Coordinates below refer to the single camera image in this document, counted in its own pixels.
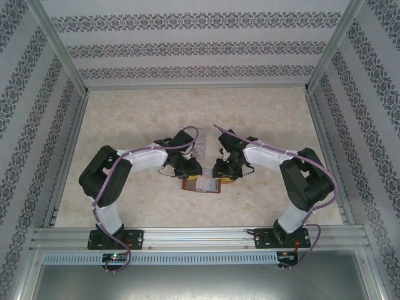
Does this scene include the purple cable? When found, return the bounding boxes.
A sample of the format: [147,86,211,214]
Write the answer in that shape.
[212,124,340,271]
[92,126,201,273]

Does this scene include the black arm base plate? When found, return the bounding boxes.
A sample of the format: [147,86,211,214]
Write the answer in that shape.
[87,229,145,251]
[253,227,312,250]

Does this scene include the clear plastic card sleeve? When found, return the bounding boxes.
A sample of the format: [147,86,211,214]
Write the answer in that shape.
[194,126,209,159]

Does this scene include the black controller board bracket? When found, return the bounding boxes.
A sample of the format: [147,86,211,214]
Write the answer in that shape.
[100,252,131,271]
[276,251,300,270]

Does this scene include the wide aluminium mounting rail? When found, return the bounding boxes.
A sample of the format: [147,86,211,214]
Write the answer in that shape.
[29,226,367,251]

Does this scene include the aluminium frame post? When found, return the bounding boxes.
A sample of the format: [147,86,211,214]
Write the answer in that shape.
[29,0,89,94]
[304,0,366,94]

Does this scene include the brown leather card holder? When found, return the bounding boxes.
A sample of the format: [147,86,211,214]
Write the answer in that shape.
[181,170,223,194]

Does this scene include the grey metal panel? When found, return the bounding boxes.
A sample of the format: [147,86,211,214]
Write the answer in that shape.
[18,249,385,300]

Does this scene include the aluminium frame rail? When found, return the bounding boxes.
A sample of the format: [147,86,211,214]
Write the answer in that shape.
[303,90,357,226]
[42,92,90,228]
[84,83,309,92]

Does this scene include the grey slotted cable duct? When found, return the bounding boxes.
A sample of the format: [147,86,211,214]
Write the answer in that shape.
[41,252,279,265]

